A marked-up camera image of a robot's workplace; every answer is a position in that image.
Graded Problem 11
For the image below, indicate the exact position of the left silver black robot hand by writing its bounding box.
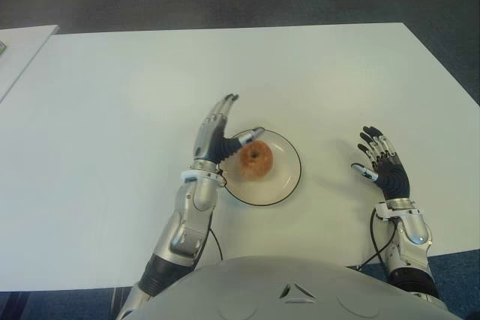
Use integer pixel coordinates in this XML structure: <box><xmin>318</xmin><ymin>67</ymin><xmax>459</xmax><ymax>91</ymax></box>
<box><xmin>192</xmin><ymin>93</ymin><xmax>266</xmax><ymax>166</ymax></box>

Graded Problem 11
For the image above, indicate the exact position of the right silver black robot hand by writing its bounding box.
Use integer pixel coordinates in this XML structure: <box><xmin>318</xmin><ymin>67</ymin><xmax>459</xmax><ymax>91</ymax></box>
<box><xmin>350</xmin><ymin>125</ymin><xmax>412</xmax><ymax>201</ymax></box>

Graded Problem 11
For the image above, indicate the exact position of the red yellow apple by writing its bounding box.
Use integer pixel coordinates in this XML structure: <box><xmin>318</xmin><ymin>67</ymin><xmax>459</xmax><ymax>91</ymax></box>
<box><xmin>238</xmin><ymin>139</ymin><xmax>274</xmax><ymax>179</ymax></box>

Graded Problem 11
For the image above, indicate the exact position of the white plate with black rim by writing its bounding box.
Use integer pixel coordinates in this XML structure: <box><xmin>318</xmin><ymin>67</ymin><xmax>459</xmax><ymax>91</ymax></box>
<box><xmin>219</xmin><ymin>128</ymin><xmax>302</xmax><ymax>208</ymax></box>

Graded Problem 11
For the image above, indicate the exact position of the grey robot torso shell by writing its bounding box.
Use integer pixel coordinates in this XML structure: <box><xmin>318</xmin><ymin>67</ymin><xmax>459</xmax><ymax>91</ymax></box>
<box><xmin>112</xmin><ymin>255</ymin><xmax>461</xmax><ymax>320</ymax></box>

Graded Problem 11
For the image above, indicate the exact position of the white side table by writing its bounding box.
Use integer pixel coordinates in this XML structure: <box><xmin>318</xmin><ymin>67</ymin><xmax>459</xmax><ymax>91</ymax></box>
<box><xmin>0</xmin><ymin>23</ymin><xmax>61</xmax><ymax>106</ymax></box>

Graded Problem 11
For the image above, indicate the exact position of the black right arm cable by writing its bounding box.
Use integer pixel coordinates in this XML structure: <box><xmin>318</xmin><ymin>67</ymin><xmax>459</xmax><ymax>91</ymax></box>
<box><xmin>355</xmin><ymin>209</ymin><xmax>395</xmax><ymax>272</ymax></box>

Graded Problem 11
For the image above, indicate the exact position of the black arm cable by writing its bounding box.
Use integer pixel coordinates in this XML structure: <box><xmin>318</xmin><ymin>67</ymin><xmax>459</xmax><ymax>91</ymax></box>
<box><xmin>355</xmin><ymin>209</ymin><xmax>395</xmax><ymax>272</ymax></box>
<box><xmin>208</xmin><ymin>228</ymin><xmax>224</xmax><ymax>261</ymax></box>

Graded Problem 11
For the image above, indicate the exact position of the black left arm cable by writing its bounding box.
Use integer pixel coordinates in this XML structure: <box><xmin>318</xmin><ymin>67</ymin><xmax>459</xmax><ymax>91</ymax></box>
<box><xmin>208</xmin><ymin>228</ymin><xmax>224</xmax><ymax>261</ymax></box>

